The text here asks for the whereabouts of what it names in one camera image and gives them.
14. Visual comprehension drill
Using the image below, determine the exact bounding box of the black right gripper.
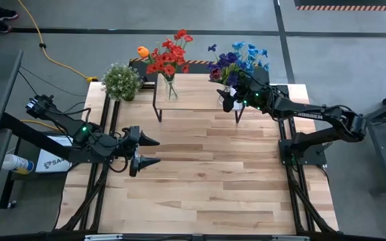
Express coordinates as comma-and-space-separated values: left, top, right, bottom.
216, 83, 271, 113

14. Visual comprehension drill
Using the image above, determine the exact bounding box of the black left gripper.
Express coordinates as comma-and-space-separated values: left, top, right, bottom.
120, 125, 162, 177

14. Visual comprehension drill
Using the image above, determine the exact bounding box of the clear glass vase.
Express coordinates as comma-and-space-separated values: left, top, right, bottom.
163, 75, 180, 102
217, 84, 236, 105

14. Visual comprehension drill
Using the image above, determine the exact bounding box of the dark red artificial tulip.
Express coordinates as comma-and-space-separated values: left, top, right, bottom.
208, 68, 223, 82

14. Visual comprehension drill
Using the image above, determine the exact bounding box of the purple artificial flower bunch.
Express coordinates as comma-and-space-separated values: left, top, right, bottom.
207, 43, 247, 88

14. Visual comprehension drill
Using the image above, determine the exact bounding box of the blue artificial flower bunch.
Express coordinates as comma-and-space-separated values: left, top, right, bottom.
231, 41, 270, 74

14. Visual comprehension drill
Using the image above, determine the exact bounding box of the red artificial flower bunch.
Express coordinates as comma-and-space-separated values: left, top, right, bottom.
145, 29, 194, 81

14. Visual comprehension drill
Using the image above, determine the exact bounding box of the orange artificial tulip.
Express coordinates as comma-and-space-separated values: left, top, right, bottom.
136, 46, 157, 66

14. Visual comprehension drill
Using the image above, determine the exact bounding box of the wooden shelf with black legs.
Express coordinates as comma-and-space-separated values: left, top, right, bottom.
151, 72, 247, 124

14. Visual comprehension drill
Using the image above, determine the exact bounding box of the black hazard-striped floor mat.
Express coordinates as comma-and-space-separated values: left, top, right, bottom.
128, 58, 270, 84
294, 0, 386, 11

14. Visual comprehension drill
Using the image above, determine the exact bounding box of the potted green white-flowered plant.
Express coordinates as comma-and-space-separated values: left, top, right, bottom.
101, 63, 143, 102

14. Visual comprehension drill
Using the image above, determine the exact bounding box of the white cardboard box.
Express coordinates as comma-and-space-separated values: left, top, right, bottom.
34, 135, 75, 174

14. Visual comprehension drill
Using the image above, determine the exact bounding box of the white spray bottle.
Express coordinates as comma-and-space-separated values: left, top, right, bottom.
1, 153, 35, 175

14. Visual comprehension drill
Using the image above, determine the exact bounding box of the black aluminium table frame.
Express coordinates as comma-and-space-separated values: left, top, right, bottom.
54, 82, 340, 241

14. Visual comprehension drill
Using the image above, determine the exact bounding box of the yellow cable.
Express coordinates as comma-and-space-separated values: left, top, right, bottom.
16, 0, 99, 84

